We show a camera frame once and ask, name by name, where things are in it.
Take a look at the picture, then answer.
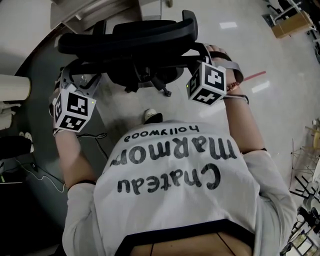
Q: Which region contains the grey hand strap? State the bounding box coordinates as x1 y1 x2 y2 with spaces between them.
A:
211 57 245 84

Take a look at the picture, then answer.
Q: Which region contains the white ribbed pedestal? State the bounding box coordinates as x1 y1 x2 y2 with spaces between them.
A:
0 74 32 101

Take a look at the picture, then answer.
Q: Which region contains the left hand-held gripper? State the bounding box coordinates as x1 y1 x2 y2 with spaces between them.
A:
48 66 101 133

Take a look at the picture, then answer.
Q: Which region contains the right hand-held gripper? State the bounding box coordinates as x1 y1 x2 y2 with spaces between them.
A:
186 56 227 107

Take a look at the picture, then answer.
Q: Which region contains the brown bead bracelet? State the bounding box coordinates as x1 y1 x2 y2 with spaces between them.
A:
226 80 241 93

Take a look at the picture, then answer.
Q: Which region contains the person's right forearm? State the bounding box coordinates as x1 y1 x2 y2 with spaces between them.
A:
223 84 268 154

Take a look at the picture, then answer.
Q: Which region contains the light wooden stick frame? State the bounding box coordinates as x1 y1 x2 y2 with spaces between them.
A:
289 124 320 193

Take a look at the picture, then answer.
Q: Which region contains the person's left forearm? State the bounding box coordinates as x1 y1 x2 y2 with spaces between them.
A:
53 128 98 187

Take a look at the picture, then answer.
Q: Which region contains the black office chair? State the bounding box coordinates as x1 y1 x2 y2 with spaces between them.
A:
57 9 213 98

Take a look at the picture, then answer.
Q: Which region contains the person's right hand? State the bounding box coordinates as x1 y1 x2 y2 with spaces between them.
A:
206 44 233 63

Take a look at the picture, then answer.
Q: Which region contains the brown cardboard box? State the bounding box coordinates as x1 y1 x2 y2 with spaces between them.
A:
271 11 315 39

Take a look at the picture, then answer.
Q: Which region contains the person's white shoe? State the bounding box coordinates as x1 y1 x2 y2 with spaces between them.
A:
144 108 164 125

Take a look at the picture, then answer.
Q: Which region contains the person's white printed t-shirt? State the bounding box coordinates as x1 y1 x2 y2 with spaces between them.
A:
61 119 298 256

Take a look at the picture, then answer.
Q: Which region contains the red floor tape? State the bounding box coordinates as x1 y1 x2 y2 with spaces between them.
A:
243 70 267 81

